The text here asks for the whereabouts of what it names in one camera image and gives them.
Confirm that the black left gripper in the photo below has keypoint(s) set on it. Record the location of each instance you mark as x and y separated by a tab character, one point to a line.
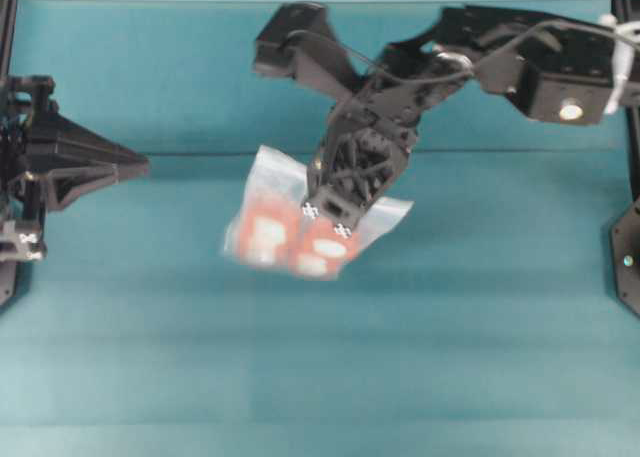
32	134

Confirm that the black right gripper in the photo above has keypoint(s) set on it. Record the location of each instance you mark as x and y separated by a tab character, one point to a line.
366	147

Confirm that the orange tape roll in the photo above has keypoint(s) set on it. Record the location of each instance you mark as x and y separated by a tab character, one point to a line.
328	238
263	240
257	212
319	258

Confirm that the clear zip bag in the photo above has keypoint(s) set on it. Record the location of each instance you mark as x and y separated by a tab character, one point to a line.
274	172

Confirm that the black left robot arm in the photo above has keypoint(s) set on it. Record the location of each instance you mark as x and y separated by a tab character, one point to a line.
47	162

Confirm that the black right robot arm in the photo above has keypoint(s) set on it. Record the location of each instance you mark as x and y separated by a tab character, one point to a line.
550	68

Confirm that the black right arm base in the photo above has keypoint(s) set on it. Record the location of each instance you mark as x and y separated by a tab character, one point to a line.
624	239

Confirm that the white zip tie right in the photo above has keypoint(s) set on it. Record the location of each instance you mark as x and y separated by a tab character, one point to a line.
622	59

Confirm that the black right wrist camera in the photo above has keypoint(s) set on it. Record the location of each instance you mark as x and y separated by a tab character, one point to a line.
299	43

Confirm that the black left frame post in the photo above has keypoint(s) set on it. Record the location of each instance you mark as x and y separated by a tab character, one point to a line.
8	11

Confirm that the black frame post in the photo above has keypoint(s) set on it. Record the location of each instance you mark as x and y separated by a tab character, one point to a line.
628	11
8	11

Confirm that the black right frame post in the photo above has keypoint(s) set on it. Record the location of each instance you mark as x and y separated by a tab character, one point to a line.
628	11

